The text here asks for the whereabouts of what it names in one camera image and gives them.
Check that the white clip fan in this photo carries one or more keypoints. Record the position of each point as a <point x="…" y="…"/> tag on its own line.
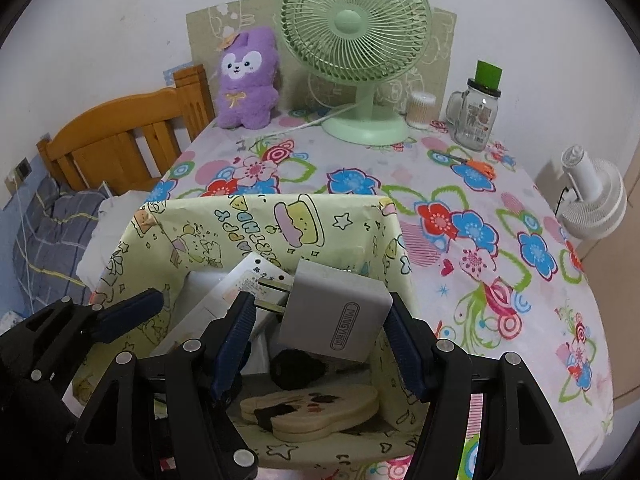
<point x="595" y="200"/>

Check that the black round object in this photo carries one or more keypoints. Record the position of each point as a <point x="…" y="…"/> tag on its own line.
<point x="295" y="367"/>

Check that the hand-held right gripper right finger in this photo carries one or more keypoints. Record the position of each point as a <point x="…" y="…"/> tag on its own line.
<point x="405" y="355"/>

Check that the purple plush toy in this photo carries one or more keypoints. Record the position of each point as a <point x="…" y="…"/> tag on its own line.
<point x="247" y="80"/>

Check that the wall power socket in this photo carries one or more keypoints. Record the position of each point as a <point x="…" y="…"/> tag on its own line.
<point x="21" y="170"/>

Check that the yellow fabric storage box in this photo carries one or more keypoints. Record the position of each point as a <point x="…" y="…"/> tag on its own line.
<point x="225" y="230"/>

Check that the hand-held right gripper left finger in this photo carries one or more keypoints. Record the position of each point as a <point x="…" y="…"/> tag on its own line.
<point x="235" y="355"/>

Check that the white rectangular box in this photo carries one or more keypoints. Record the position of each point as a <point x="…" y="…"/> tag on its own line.
<point x="240" y="290"/>

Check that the cotton swab jar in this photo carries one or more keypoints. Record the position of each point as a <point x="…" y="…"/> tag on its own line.
<point x="419" y="109"/>

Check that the glass mug jar green lid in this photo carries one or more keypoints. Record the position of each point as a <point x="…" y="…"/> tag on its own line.
<point x="475" y="115"/>

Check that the white plug charger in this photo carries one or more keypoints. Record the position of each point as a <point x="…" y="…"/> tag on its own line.
<point x="340" y="305"/>

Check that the wooden bed headboard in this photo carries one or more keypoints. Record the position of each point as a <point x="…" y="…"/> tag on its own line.
<point x="115" y="140"/>

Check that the grey plaid bedding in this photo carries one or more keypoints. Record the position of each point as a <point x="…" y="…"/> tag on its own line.
<point x="50" y="240"/>

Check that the green desk fan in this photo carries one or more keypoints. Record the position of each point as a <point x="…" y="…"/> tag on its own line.
<point x="355" y="25"/>

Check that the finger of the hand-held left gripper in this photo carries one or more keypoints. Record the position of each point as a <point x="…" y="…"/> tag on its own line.
<point x="130" y="312"/>

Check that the white pillow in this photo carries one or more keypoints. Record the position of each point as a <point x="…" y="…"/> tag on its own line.
<point x="107" y="230"/>

